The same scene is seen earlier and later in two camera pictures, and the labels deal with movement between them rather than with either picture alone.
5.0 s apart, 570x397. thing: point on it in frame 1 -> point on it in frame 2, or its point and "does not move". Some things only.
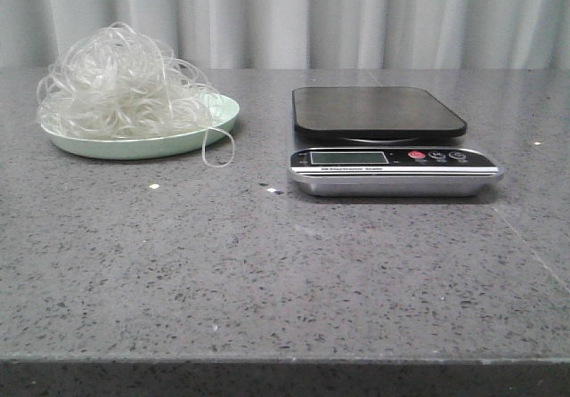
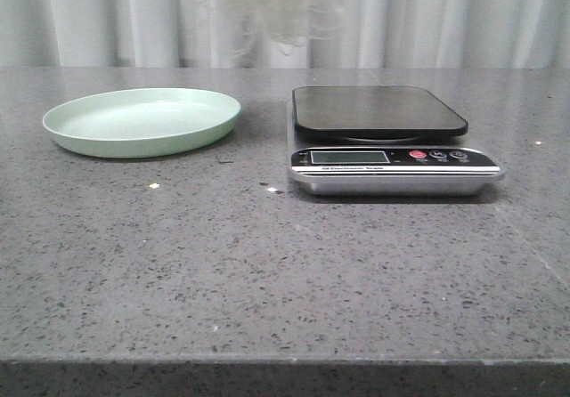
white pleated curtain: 295,19 does not move
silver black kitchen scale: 381,152 does not move
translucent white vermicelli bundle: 115,83 -> 280,6
